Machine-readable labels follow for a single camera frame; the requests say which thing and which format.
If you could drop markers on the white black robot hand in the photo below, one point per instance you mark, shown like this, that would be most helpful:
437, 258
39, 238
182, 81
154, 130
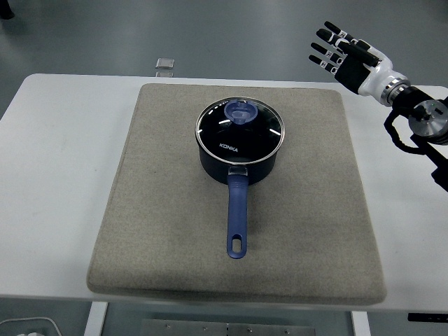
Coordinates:
353, 71

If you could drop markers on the glass pot lid blue knob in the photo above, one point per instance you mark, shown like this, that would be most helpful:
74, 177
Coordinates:
240, 132

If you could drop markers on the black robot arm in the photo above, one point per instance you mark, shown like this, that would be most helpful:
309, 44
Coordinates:
420, 115

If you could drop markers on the beige fabric mat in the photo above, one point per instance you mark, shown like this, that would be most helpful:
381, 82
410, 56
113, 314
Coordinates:
236, 196

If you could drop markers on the silver square floor plate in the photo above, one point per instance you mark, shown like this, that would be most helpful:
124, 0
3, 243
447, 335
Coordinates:
164, 63

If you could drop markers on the white table leg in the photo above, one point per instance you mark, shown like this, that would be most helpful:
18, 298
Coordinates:
360, 323
95, 319

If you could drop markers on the black control panel under table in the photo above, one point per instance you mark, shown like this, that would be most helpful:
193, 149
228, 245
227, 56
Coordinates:
427, 317

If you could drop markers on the grey metal plate with screws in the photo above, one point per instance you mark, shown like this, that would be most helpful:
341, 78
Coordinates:
228, 327

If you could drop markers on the dark object at corner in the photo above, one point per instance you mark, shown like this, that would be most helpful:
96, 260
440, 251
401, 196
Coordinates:
6, 8

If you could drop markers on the white rounded box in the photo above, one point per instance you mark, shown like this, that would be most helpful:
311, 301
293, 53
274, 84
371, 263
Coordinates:
29, 327

